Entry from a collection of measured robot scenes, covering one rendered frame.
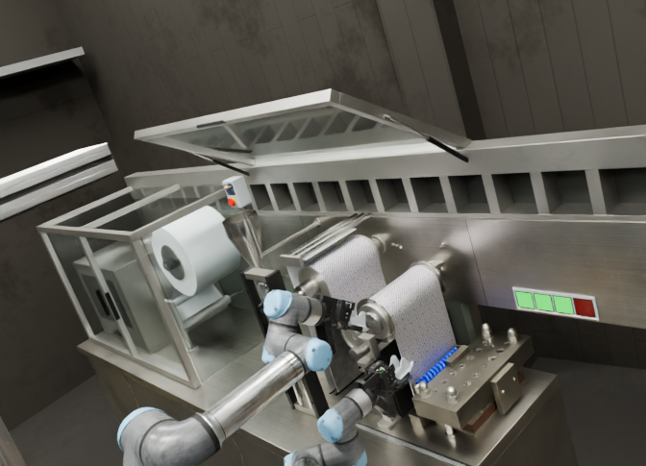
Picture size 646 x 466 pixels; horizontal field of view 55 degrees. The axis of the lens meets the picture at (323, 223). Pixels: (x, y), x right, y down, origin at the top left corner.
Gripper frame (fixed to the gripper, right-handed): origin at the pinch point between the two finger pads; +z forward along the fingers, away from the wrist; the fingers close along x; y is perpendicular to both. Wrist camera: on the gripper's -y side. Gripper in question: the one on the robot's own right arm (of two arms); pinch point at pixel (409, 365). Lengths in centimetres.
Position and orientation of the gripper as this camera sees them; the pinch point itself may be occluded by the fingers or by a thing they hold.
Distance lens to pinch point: 193.4
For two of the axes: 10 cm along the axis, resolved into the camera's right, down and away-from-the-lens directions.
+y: -3.0, -9.1, -2.9
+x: -6.5, -0.3, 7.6
